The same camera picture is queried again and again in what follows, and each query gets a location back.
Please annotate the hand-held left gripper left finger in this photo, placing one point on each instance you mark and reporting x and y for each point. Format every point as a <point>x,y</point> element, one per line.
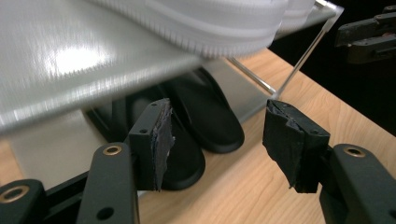
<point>146,146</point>

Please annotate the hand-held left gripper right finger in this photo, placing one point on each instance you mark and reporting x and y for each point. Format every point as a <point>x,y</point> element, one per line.
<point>295,146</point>

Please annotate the black sandal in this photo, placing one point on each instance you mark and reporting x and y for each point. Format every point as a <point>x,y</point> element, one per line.
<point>211,124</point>
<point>186,165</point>

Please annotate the silver metal shoe rack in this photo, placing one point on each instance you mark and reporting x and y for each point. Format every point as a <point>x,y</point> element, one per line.
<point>62,56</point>

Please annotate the white sneaker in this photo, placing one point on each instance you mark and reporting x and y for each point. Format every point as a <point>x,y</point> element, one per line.
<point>211,25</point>
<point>299,12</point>

